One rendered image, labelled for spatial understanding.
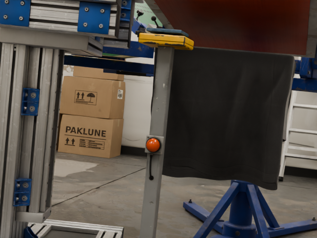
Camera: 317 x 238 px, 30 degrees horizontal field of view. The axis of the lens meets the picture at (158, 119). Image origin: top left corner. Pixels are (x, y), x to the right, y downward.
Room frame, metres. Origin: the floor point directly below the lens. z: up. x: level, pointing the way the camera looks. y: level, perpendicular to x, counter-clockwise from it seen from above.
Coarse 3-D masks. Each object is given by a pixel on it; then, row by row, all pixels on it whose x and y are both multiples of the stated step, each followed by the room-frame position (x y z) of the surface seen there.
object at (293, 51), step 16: (240, 0) 1.89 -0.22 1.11; (256, 0) 1.86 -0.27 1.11; (272, 0) 1.84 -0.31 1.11; (288, 0) 1.82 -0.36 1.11; (304, 0) 1.80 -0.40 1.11; (240, 16) 2.05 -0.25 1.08; (256, 16) 2.03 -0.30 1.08; (272, 16) 2.00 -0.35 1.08; (288, 16) 1.98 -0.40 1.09; (304, 16) 1.95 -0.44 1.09; (240, 32) 2.26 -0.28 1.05; (256, 32) 2.22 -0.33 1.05; (272, 32) 2.20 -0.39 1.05; (288, 32) 2.17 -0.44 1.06; (304, 32) 2.14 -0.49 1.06; (256, 48) 2.47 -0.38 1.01; (272, 48) 2.43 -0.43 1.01; (288, 48) 2.40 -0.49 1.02; (304, 48) 2.36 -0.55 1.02
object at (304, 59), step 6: (300, 60) 3.00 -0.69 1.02; (306, 60) 2.92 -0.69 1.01; (312, 60) 2.93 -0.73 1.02; (300, 66) 2.94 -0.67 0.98; (306, 66) 2.92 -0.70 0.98; (312, 66) 2.93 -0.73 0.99; (300, 72) 2.94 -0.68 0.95; (306, 72) 2.92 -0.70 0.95; (312, 72) 2.94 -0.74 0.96; (312, 78) 2.98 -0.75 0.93
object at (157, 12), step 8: (144, 0) 2.02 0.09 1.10; (152, 0) 2.01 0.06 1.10; (312, 0) 1.79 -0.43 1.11; (152, 8) 2.11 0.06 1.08; (312, 8) 1.87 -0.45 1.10; (160, 16) 2.19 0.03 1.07; (312, 16) 1.94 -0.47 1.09; (168, 24) 2.28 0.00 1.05; (312, 24) 2.03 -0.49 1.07; (312, 32) 2.12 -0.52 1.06; (312, 40) 2.23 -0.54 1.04; (216, 48) 2.56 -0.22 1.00; (312, 48) 2.34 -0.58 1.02; (296, 56) 2.51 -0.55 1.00; (304, 56) 2.49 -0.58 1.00; (312, 56) 2.47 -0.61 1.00
